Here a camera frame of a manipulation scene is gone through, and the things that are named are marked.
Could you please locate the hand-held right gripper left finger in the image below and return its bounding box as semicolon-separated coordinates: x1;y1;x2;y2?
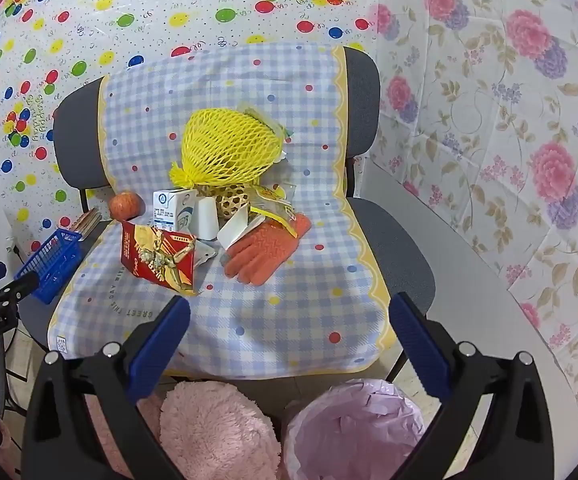
23;296;191;480

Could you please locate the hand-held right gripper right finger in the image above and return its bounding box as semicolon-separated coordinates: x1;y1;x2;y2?
389;292;552;480

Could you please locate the trash bin with pink bag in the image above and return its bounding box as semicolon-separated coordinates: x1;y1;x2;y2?
281;377;450;480

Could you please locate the white sponge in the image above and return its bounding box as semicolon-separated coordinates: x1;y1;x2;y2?
190;196;220;240

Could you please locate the yellow foam net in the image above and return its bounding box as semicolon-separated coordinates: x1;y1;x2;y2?
170;108;287;188

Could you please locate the blue plastic basket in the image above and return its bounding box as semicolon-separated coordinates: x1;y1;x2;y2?
15;229;84;305

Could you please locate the red snack packet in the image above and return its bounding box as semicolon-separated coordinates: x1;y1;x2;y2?
120;220;200;295

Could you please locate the grey office chair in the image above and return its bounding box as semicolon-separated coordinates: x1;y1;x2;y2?
19;45;437;386

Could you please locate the bundle of wooden sticks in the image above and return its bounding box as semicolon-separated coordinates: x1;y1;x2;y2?
71;209;104;237

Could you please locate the silver packet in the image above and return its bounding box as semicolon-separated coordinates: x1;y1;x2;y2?
195;240;218;267

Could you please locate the blue checkered cloth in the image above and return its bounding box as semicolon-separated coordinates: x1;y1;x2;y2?
46;42;400;378

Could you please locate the red apple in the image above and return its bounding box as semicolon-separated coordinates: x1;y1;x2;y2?
109;190;144;221

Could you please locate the white and blue milk carton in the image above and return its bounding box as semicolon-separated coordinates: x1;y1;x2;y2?
151;187;197;233

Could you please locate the orange knitted glove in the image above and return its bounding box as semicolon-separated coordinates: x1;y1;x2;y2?
224;215;312;286

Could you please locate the yellow snack wrapper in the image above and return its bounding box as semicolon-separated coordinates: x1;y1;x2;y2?
249;185;298;238

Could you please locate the floral printed sheet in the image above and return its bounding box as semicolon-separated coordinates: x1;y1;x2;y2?
369;0;578;441

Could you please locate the balloon printed sheet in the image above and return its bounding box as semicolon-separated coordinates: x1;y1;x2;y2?
0;0;384;271

